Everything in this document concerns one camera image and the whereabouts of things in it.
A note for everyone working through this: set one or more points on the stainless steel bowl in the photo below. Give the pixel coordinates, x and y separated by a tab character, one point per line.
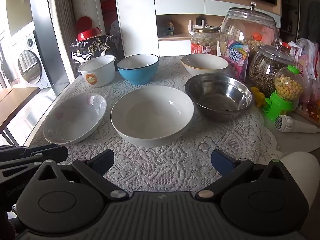
220	97

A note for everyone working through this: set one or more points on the peanut jar red label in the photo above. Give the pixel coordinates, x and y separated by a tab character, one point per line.
203	42

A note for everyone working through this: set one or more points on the red lidded pot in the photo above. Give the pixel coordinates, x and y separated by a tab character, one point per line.
86	35

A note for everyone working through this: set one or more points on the pink plastic bag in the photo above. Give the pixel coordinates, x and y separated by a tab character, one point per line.
308	62

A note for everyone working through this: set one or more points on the white floral bowl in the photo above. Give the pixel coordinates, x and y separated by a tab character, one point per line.
75	117

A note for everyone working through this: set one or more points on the white rounded object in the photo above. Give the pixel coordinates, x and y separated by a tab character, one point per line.
302	170

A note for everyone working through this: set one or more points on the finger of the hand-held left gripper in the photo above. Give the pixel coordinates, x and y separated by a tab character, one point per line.
15	170
55	153

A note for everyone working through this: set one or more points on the wooden side table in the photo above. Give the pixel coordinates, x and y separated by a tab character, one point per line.
12	100

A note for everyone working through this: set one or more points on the white plastic tub orange label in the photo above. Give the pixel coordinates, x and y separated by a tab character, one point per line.
97	73

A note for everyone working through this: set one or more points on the black printed snack bag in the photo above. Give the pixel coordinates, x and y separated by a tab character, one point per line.
82	51

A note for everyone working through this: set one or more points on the green gumball dispenser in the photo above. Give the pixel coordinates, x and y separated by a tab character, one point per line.
280	102

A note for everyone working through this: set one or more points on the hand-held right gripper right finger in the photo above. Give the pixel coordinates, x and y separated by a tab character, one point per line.
222	161

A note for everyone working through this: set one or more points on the white washing machine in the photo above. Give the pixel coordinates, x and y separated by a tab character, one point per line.
30	65

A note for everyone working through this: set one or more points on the white bowl yellow rim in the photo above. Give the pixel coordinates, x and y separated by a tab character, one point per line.
203	65

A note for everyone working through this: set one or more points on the colourful flat packet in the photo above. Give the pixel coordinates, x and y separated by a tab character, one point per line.
310	111

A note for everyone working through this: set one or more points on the clear jar of sunflower seeds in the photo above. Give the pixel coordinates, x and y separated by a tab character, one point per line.
265	70

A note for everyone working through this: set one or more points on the large clear lidded jar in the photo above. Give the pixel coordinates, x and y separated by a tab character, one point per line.
247	25

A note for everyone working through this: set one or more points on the pink candy packet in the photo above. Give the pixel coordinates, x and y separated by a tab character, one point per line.
236	60

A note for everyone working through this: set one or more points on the yellow toy duck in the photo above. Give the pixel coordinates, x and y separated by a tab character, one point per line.
257	97

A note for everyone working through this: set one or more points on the toy tractor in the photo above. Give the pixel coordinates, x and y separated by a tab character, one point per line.
169	28

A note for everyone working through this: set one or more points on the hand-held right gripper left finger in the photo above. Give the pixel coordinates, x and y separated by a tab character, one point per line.
103	161

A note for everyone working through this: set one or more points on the white lace tablecloth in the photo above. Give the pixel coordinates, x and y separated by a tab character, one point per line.
155	162

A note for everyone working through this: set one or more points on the white toy microphone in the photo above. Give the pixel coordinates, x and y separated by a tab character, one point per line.
287	124

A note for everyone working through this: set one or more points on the blue bowl black rim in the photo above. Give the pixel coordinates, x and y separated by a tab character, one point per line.
138	73

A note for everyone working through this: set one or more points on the white and wood cabinet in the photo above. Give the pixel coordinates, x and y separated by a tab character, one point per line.
180	6

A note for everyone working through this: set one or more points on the large white printed bowl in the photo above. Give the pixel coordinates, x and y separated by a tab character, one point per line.
152	120

